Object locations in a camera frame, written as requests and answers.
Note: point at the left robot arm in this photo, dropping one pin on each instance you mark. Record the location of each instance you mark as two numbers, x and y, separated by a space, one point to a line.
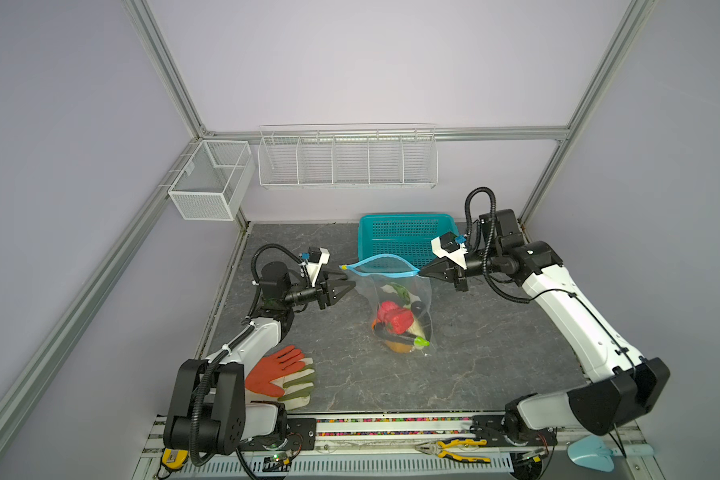
209 414

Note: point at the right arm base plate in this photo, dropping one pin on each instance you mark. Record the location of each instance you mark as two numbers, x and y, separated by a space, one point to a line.
507 429

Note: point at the white wire shelf basket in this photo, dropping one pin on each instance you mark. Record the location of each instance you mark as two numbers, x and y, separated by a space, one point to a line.
348 156

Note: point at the clear zip top bag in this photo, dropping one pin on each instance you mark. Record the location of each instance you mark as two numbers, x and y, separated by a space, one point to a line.
400 302

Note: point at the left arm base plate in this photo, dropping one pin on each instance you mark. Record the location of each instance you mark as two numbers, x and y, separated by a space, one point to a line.
299 433

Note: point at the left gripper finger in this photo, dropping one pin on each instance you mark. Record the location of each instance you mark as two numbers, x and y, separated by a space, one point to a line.
332 297
339 287

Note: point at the small red pepper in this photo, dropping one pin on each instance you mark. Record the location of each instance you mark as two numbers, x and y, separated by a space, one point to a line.
399 320

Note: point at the light blue scoop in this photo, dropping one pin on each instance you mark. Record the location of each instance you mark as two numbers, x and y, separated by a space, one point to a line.
593 453

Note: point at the red white work glove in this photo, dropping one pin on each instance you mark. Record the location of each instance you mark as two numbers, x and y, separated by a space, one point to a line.
286 376

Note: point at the green vegetable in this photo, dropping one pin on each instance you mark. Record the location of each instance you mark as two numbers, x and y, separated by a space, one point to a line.
399 290

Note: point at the teal plastic basket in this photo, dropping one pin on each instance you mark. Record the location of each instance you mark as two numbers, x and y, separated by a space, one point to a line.
405 235

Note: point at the white radish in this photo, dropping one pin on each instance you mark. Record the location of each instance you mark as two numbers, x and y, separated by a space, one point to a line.
422 326

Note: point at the yellow handled pliers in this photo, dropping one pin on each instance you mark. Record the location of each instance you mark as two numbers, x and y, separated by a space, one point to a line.
461 450

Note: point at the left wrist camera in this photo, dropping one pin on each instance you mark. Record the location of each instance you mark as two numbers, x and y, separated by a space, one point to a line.
312 261

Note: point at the yellow tape measure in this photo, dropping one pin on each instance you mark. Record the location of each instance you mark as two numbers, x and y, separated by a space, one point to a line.
173 460

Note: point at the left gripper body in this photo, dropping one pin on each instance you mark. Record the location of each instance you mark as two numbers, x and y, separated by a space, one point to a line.
306 295

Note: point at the white mesh box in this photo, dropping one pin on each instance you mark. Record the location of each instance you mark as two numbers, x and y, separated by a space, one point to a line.
213 181

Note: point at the yellow orange mango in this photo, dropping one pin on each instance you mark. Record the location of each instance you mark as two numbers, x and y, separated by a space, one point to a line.
400 347

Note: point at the pink red round fruit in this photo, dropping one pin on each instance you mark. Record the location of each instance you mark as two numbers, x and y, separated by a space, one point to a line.
384 309

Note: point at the white slotted cable duct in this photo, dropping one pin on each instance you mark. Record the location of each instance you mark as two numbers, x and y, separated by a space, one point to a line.
373 466

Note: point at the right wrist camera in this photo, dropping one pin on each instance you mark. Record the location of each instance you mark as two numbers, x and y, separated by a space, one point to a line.
451 246

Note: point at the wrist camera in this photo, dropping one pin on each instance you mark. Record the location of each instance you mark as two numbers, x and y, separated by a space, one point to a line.
451 246
312 261

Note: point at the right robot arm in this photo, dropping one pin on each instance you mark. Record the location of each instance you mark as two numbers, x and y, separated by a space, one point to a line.
622 386

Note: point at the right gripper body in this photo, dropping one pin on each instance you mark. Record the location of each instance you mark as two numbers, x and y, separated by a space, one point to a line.
481 263

